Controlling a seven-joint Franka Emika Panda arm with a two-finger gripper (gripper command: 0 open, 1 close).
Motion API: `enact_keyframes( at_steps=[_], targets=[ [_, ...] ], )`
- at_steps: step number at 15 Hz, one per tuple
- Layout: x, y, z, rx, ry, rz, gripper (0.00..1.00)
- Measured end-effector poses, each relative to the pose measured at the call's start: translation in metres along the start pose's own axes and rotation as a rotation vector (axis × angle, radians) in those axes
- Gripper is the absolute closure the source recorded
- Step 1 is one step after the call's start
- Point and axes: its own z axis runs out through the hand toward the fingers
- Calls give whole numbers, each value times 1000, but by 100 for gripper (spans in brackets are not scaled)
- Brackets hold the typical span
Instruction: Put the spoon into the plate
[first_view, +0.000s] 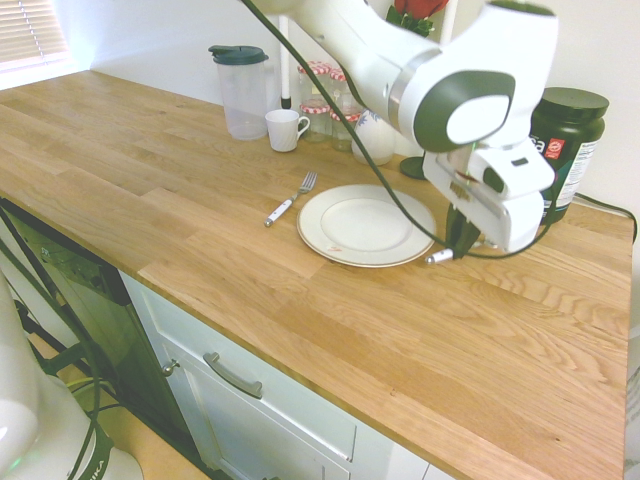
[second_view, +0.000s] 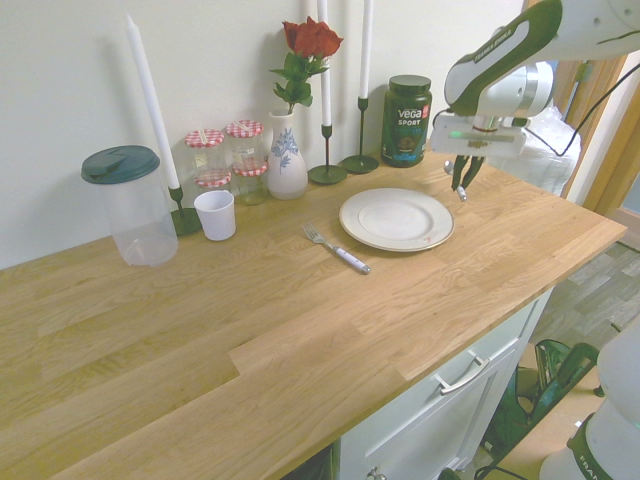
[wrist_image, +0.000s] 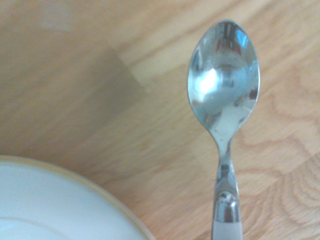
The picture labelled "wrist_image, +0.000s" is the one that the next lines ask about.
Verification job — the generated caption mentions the steel spoon with white handle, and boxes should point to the steel spoon with white handle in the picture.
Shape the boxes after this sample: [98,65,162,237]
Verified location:
[186,19,261,240]

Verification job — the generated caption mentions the white plate with gold rim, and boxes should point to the white plate with gold rim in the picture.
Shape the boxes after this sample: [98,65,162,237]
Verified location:
[0,154,157,240]

